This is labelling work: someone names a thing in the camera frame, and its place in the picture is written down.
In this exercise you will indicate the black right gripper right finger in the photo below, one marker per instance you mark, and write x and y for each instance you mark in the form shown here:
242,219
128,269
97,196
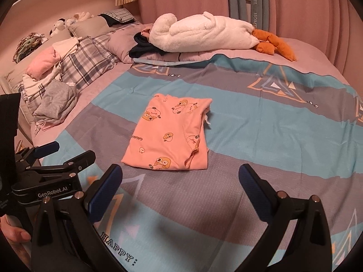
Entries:
297,236

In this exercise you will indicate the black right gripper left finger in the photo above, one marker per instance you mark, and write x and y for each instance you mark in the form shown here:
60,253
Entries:
65,238

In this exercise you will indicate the pink cartoon print garment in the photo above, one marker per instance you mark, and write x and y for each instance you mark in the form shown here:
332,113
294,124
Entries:
170,135

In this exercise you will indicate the grey folded clothing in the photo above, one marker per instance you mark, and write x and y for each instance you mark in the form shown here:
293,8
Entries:
59,100

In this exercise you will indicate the white striped clothing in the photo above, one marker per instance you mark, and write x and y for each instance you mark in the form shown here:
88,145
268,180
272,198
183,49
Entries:
32,89

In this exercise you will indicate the pink folded clothing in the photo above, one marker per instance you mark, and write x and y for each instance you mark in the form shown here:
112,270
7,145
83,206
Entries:
43,62

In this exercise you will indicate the dark navy clothing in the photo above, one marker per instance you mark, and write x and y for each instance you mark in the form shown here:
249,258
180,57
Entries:
143,46

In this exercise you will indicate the person's left hand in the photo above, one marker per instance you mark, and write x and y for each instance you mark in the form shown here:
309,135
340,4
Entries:
16,237

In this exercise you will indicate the green patterned cloth bundle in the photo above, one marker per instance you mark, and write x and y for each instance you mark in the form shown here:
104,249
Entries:
27,45

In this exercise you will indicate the plaid grey pillow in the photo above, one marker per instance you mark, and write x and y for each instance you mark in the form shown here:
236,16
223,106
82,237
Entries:
91,60

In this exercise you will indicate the blue grey patterned bed sheet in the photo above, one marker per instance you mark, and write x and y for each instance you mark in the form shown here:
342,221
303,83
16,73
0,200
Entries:
302,132

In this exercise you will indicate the small plush toys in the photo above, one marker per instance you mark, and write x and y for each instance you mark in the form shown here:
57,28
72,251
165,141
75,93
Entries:
62,23

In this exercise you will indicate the striped small pillow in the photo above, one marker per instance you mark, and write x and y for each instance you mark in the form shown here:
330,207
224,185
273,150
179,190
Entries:
117,16

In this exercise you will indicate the white plush goose toy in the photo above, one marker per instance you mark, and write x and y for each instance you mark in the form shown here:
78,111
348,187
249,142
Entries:
207,32

